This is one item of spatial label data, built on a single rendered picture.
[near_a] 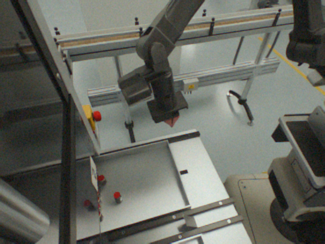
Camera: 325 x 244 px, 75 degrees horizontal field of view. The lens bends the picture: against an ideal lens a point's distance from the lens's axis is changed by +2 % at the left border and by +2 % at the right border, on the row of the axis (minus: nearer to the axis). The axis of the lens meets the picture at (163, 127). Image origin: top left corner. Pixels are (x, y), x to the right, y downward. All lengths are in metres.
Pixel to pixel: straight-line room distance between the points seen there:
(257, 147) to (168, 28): 1.72
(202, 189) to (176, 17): 0.53
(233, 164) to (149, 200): 1.26
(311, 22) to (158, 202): 0.67
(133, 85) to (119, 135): 1.55
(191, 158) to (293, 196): 0.40
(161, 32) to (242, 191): 1.20
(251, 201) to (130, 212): 0.91
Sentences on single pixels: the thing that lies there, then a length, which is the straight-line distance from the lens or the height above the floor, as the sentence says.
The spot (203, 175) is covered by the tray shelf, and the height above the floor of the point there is 0.88.
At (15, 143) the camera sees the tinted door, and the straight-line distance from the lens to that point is 0.30.
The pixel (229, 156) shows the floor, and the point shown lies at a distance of 1.93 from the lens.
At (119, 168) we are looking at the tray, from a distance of 0.79.
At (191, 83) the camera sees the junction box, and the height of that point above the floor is 0.54.
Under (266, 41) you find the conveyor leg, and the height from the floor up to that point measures 0.75.
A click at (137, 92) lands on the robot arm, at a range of 0.48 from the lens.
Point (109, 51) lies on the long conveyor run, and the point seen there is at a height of 0.88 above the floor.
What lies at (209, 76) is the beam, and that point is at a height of 0.52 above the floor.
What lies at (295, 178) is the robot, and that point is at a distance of 0.99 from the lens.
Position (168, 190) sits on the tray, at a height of 0.88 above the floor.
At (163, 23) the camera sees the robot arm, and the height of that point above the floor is 1.38.
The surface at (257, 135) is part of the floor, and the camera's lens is 2.16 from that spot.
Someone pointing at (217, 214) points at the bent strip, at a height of 0.88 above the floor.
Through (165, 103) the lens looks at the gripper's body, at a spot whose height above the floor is 1.20.
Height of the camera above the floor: 1.57
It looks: 50 degrees down
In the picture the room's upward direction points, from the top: straight up
